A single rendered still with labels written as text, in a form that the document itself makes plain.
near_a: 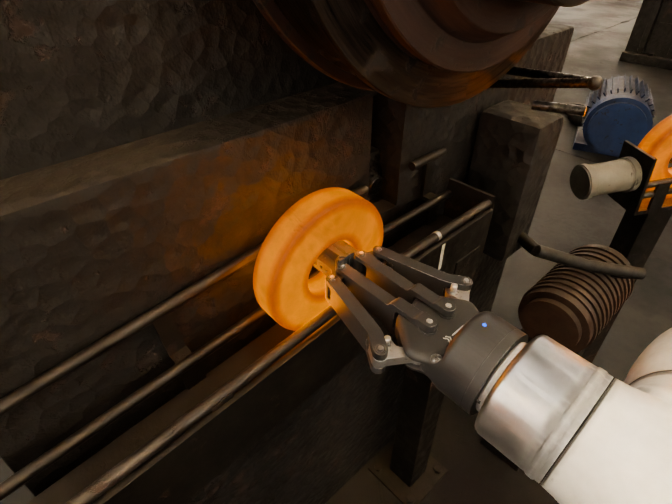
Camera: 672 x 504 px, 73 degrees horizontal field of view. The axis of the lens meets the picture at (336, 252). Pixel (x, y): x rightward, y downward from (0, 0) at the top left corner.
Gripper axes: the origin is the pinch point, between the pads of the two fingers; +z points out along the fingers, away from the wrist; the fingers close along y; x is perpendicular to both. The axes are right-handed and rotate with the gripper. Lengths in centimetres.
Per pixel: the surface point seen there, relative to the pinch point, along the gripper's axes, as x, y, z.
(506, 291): -77, 95, 12
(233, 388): -7.0, -13.6, -3.1
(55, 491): -14.1, -29.1, 3.0
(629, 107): -48, 216, 28
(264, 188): 4.6, -1.8, 7.0
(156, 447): -7.8, -21.2, -3.1
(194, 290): -2.2, -11.7, 5.5
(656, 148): -3, 60, -13
